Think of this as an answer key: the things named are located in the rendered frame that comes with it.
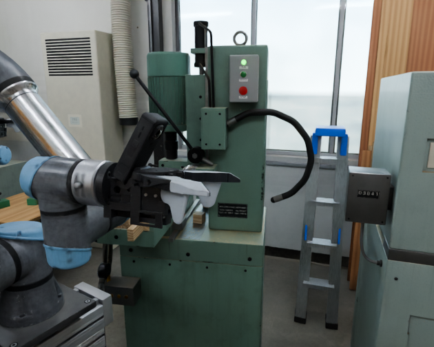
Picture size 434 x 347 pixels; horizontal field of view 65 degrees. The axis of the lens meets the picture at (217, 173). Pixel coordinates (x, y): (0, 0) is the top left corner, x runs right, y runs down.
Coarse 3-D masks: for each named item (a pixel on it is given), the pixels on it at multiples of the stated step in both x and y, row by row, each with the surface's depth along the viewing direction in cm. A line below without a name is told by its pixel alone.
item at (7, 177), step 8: (16, 160) 327; (24, 160) 327; (0, 168) 299; (8, 168) 307; (16, 168) 314; (0, 176) 299; (8, 176) 307; (16, 176) 315; (0, 184) 300; (8, 184) 308; (16, 184) 316; (8, 192) 309; (16, 192) 316
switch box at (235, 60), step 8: (232, 56) 119; (240, 56) 118; (248, 56) 118; (256, 56) 117; (232, 64) 119; (240, 64) 119; (248, 64) 118; (256, 64) 118; (232, 72) 120; (248, 72) 119; (256, 72) 119; (232, 80) 120; (248, 80) 120; (256, 80) 119; (232, 88) 121; (248, 88) 120; (256, 88) 120; (232, 96) 122; (248, 96) 121; (256, 96) 121
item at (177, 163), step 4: (160, 160) 146; (164, 160) 146; (168, 160) 146; (172, 160) 146; (176, 160) 146; (180, 160) 146; (184, 160) 146; (160, 164) 147; (164, 164) 146; (168, 164) 146; (172, 164) 146; (176, 164) 145; (180, 164) 145; (184, 164) 145; (176, 168) 146
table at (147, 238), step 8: (168, 224) 132; (112, 232) 118; (120, 232) 118; (144, 232) 116; (152, 232) 116; (160, 232) 123; (104, 240) 119; (112, 240) 119; (120, 240) 118; (136, 240) 117; (144, 240) 117; (152, 240) 116
